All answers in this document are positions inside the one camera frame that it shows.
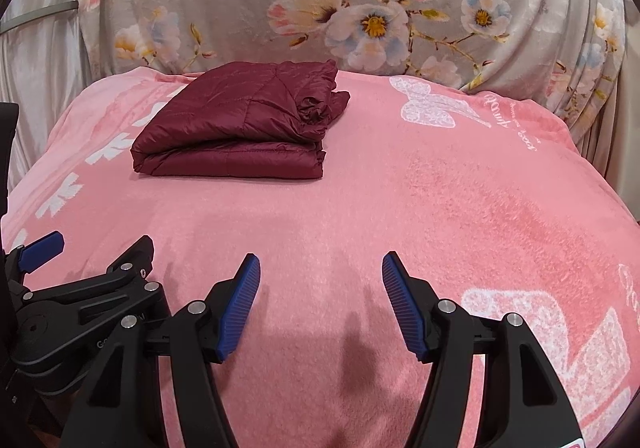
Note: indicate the grey metal bar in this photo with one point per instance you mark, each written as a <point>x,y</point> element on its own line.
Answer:
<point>45,13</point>

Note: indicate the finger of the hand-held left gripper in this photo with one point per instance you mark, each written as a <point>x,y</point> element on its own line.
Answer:
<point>135,255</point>
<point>42,248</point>

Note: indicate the maroon quilted puffer jacket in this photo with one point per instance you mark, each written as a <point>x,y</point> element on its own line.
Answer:
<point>235,128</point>

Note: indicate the pink plush blanket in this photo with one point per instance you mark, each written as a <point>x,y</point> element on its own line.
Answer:
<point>400,208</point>

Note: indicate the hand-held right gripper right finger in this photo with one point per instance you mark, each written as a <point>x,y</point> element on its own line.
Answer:
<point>402,308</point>

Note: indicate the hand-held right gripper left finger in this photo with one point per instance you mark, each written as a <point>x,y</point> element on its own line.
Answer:
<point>242,308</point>

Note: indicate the grey curtain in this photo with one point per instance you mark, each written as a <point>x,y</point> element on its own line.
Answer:
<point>35,78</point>

